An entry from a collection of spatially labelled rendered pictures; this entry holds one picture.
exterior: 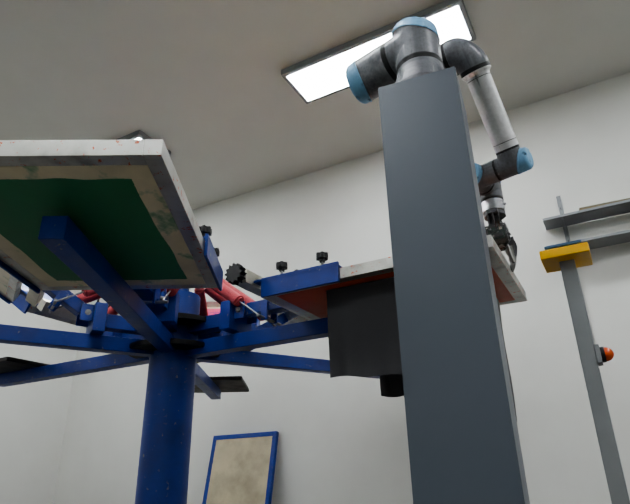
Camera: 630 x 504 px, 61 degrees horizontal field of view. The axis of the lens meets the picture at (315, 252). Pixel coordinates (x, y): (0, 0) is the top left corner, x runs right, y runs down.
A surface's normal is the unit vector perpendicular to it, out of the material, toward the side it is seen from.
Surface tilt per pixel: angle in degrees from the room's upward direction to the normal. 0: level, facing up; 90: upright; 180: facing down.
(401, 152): 90
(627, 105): 90
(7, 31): 180
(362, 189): 90
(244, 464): 79
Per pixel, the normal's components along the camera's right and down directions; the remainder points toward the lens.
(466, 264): -0.38, -0.36
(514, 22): 0.02, 0.92
